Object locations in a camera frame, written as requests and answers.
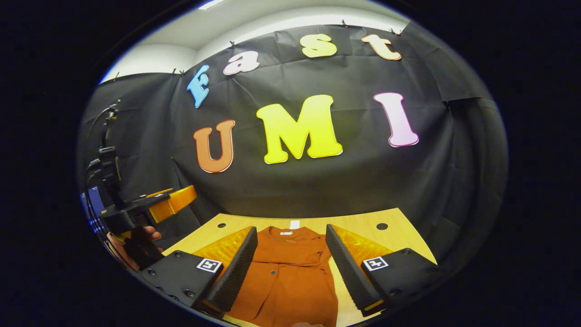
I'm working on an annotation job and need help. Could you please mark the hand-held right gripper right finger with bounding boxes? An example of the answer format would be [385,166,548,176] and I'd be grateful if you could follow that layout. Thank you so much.
[325,223,448,317]

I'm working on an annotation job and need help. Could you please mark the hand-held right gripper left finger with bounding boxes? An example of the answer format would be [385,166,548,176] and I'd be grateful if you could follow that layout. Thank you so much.
[136,226,258,318]

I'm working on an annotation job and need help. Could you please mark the orange shirt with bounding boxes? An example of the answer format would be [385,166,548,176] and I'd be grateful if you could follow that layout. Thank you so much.
[225,226,340,327]

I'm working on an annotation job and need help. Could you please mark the blue panel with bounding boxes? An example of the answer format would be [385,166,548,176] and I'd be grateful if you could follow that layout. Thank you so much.
[81,186,106,230]

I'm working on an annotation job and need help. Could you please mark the black backdrop cloth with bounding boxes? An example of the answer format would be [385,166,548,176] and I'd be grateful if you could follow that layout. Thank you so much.
[77,20,509,273]

